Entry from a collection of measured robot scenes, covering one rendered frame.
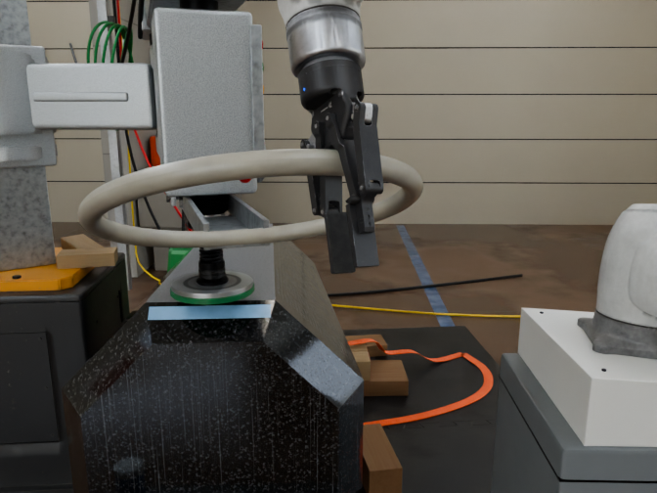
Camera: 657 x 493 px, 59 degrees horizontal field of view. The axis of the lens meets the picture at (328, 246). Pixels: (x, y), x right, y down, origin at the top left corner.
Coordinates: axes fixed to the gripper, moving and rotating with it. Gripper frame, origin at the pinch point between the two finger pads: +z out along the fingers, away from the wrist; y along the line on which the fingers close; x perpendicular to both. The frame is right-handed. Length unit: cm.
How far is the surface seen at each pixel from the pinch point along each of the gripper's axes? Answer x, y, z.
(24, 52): 17, 153, -96
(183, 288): -10, 92, -5
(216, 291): -17, 85, -3
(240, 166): 11.8, 1.7, -8.7
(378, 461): -86, 123, 57
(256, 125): -23, 65, -40
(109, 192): 22.7, 14.0, -9.0
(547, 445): -51, 20, 35
